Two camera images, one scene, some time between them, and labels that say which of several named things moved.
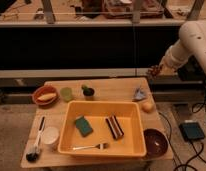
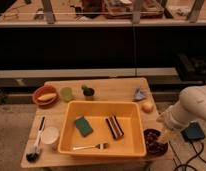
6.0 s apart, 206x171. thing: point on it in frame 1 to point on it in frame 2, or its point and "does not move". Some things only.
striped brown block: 115,127 does not move
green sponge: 83,126 does not move
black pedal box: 191,131 does not move
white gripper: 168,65 to 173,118
